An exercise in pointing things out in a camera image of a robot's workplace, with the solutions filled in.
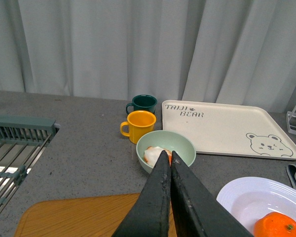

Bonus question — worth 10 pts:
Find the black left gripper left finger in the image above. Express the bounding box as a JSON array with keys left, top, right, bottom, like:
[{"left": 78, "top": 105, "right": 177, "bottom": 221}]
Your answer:
[{"left": 113, "top": 151, "right": 171, "bottom": 237}]

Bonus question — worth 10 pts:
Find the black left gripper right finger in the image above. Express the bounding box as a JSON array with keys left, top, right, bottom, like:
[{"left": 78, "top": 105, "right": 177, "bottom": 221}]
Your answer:
[{"left": 171, "top": 151, "right": 252, "bottom": 237}]

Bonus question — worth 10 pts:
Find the white ribbed plate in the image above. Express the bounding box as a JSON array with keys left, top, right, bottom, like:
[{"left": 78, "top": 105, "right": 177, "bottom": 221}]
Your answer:
[{"left": 217, "top": 177, "right": 296, "bottom": 234}]

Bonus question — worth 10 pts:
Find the orange fruit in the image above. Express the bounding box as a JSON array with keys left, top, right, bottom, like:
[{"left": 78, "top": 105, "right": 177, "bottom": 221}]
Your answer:
[{"left": 254, "top": 212, "right": 296, "bottom": 237}]

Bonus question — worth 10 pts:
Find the wooden cutting board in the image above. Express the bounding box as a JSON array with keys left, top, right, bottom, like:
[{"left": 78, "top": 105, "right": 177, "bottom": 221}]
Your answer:
[{"left": 14, "top": 193, "right": 177, "bottom": 237}]

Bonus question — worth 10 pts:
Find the orange white food piece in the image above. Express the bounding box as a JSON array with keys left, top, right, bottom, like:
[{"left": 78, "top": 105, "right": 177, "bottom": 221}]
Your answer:
[{"left": 144, "top": 146, "right": 172, "bottom": 167}]

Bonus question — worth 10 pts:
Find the light green bowl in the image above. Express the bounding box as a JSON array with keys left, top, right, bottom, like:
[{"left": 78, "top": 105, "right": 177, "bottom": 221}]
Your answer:
[{"left": 136, "top": 130, "right": 196, "bottom": 173}]

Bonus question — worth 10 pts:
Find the cream bear serving tray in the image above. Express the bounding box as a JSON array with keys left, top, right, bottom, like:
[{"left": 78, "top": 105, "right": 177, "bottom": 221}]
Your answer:
[{"left": 162, "top": 100, "right": 296, "bottom": 160}]

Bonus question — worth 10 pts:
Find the yellow mug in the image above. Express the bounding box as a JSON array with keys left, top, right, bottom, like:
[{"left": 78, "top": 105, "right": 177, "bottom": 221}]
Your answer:
[{"left": 120, "top": 110, "right": 156, "bottom": 144}]

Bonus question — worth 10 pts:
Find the dark green mug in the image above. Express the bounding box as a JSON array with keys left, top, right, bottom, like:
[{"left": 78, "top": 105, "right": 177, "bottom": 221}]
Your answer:
[{"left": 125, "top": 95, "right": 157, "bottom": 114}]

